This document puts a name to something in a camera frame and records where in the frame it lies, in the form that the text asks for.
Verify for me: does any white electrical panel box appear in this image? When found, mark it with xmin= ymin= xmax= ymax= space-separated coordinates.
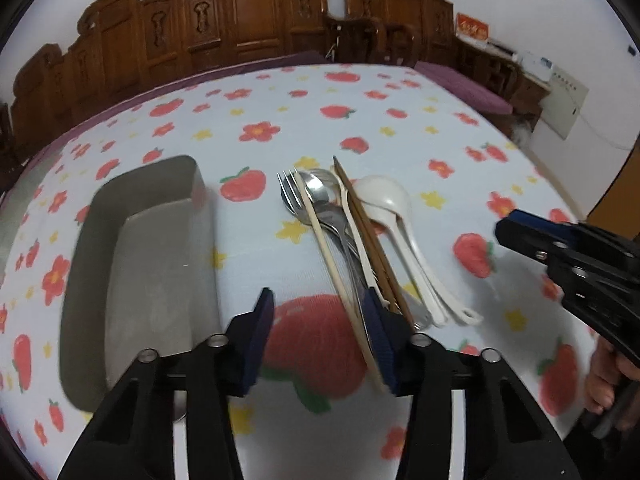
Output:
xmin=540 ymin=66 xmax=589 ymax=140

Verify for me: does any carved wooden bench back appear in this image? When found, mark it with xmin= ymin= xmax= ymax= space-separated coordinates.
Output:
xmin=10 ymin=0 xmax=328 ymax=156

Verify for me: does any carved wooden armchair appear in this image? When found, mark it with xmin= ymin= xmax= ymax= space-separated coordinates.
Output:
xmin=329 ymin=0 xmax=456 ymax=66

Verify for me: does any brown wooden chopstick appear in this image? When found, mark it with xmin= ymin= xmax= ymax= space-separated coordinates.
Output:
xmin=333 ymin=161 xmax=404 ymax=317
xmin=332 ymin=155 xmax=417 ymax=331

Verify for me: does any person's right hand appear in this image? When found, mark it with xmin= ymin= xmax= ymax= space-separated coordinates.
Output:
xmin=585 ymin=337 xmax=640 ymax=415

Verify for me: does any silver metal fork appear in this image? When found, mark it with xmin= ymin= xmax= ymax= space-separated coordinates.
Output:
xmin=277 ymin=174 xmax=369 ymax=353

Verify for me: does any purple seat cushion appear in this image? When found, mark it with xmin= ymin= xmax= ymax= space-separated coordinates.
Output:
xmin=414 ymin=61 xmax=513 ymax=116

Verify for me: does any red sign card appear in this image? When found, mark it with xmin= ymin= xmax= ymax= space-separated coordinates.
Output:
xmin=456 ymin=12 xmax=489 ymax=42

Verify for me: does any silver metal spoon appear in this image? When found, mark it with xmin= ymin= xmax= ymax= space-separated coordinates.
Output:
xmin=304 ymin=168 xmax=433 ymax=332

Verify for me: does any grey metal tray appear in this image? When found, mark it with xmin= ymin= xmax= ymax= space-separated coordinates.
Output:
xmin=58 ymin=155 xmax=221 ymax=412

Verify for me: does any light wooden chopstick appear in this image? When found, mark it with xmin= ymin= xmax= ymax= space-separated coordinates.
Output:
xmin=291 ymin=170 xmax=386 ymax=392

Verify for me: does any strawberry flower tablecloth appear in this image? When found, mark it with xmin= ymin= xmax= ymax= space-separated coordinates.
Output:
xmin=0 ymin=63 xmax=609 ymax=480

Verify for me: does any white ceramic spoon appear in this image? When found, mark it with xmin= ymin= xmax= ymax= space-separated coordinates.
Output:
xmin=354 ymin=176 xmax=483 ymax=326
xmin=362 ymin=203 xmax=449 ymax=327

